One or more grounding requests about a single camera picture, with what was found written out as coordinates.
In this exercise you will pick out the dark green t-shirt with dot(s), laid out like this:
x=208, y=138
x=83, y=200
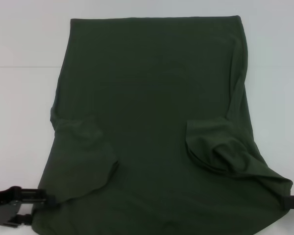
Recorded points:
x=156, y=98

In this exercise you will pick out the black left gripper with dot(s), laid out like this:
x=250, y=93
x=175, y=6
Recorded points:
x=2, y=210

